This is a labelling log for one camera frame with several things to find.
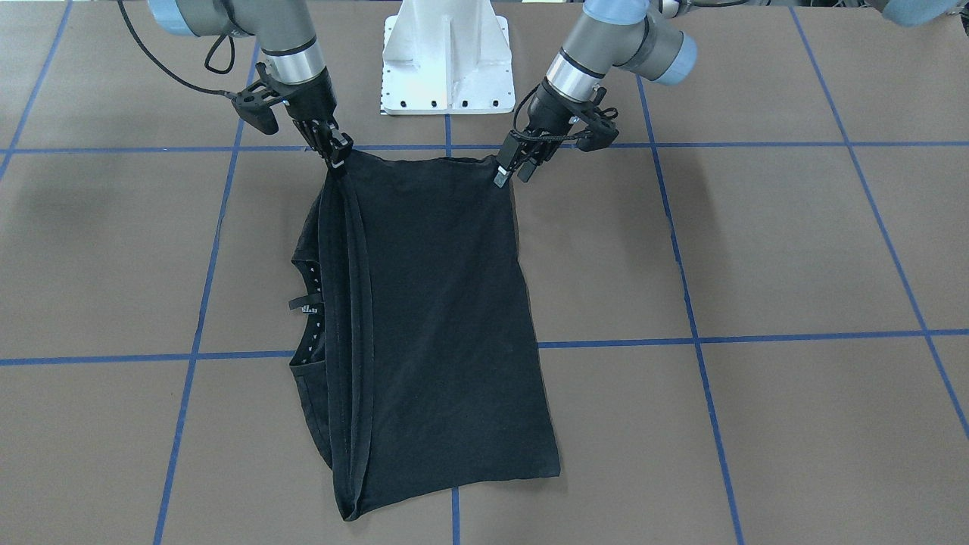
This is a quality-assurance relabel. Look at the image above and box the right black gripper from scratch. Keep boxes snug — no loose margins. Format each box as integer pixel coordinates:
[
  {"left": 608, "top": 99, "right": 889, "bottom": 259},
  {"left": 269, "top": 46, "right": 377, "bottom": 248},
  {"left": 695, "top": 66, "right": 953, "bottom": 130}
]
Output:
[{"left": 282, "top": 70, "right": 354, "bottom": 176}]

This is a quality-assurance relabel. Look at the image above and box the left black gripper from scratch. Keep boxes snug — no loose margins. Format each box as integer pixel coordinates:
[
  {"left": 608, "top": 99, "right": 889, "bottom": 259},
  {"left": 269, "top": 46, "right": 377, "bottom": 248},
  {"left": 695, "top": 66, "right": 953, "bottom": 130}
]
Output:
[{"left": 494, "top": 82, "right": 579, "bottom": 188}]

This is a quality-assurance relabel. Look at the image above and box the black printed t-shirt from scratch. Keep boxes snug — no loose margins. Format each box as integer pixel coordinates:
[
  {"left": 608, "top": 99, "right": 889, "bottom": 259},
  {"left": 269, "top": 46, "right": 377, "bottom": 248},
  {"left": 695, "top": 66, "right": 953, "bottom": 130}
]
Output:
[{"left": 288, "top": 151, "right": 561, "bottom": 521}]

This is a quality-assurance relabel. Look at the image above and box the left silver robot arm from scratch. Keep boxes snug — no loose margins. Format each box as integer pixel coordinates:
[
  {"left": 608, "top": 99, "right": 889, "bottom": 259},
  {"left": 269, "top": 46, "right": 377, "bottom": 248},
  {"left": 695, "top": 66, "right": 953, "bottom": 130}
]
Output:
[{"left": 494, "top": 1, "right": 698, "bottom": 186}]

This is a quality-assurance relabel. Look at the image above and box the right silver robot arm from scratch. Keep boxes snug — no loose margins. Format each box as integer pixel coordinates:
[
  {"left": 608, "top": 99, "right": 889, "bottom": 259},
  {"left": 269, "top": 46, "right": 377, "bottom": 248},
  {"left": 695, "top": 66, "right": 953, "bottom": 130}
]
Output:
[{"left": 148, "top": 1, "right": 353, "bottom": 175}]

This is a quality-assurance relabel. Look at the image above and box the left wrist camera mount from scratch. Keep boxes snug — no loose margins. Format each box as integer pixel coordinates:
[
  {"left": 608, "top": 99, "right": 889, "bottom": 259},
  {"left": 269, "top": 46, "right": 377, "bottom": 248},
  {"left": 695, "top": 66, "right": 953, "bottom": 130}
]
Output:
[{"left": 565, "top": 86, "right": 619, "bottom": 152}]

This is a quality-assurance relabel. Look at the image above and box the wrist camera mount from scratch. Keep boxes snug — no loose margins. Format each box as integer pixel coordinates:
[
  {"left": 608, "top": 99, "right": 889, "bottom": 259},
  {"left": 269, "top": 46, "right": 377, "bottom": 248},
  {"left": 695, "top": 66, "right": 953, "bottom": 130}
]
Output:
[
  {"left": 565, "top": 86, "right": 619, "bottom": 152},
  {"left": 229, "top": 62, "right": 295, "bottom": 135}
]

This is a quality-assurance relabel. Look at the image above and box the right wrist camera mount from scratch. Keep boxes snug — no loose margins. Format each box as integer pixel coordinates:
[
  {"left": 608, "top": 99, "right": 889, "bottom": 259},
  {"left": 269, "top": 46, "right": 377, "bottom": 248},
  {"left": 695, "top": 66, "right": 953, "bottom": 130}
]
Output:
[{"left": 229, "top": 62, "right": 295, "bottom": 135}]

